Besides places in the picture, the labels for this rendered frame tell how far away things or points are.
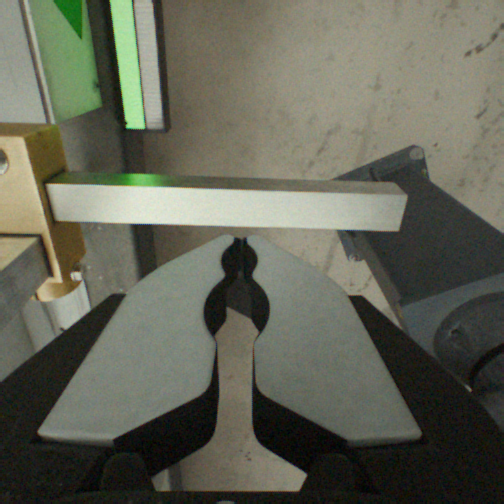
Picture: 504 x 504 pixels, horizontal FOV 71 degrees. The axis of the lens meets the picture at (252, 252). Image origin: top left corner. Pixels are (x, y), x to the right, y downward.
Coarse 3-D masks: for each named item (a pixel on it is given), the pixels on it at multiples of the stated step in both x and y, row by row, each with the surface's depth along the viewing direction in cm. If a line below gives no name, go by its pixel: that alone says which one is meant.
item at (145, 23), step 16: (144, 0) 31; (144, 16) 32; (144, 32) 32; (144, 48) 33; (144, 64) 33; (144, 80) 34; (144, 96) 35; (160, 96) 35; (160, 112) 36; (160, 128) 36
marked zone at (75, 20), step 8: (56, 0) 26; (64, 0) 27; (72, 0) 28; (80, 0) 30; (64, 8) 27; (72, 8) 29; (80, 8) 30; (64, 16) 27; (72, 16) 29; (80, 16) 30; (72, 24) 29; (80, 24) 30; (80, 32) 30
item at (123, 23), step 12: (120, 0) 31; (120, 12) 31; (120, 24) 32; (132, 24) 32; (120, 36) 32; (132, 36) 32; (120, 48) 33; (132, 48) 33; (120, 60) 33; (132, 60) 33; (120, 72) 34; (132, 72) 34; (132, 84) 34; (132, 96) 35; (132, 108) 35; (132, 120) 36
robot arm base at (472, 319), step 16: (464, 304) 60; (480, 304) 58; (496, 304) 57; (448, 320) 61; (464, 320) 59; (480, 320) 57; (496, 320) 56; (448, 336) 61; (464, 336) 59; (480, 336) 56; (496, 336) 55; (448, 352) 61; (464, 352) 58; (480, 352) 55; (496, 352) 53; (448, 368) 63; (464, 368) 58; (480, 368) 55
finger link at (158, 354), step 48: (240, 240) 13; (144, 288) 9; (192, 288) 9; (144, 336) 8; (192, 336) 8; (96, 384) 6; (144, 384) 7; (192, 384) 7; (48, 432) 6; (96, 432) 6; (144, 432) 6; (192, 432) 7
